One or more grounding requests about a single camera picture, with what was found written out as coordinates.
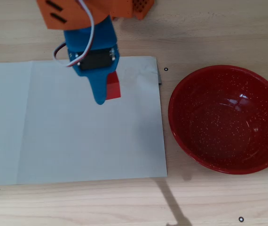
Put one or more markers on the red cube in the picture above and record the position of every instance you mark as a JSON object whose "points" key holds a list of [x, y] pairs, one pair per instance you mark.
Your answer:
{"points": [[114, 88]]}

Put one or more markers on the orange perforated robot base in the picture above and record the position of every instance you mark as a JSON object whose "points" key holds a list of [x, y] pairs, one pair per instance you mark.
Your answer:
{"points": [[143, 8]]}

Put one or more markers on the small grey tape tab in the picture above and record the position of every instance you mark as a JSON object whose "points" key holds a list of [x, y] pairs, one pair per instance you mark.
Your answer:
{"points": [[159, 79]]}

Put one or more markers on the red speckled bowl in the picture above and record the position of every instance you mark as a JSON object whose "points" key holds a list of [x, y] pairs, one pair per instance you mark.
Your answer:
{"points": [[226, 120]]}

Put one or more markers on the grey paper sheet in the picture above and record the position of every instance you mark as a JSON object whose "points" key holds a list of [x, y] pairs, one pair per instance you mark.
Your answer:
{"points": [[82, 131]]}

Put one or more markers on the blue gripper body black servo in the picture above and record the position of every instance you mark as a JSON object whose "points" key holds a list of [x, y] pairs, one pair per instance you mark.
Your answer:
{"points": [[96, 62]]}

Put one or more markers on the blue pointed gripper finger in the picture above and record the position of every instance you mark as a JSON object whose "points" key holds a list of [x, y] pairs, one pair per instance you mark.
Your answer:
{"points": [[99, 90]]}

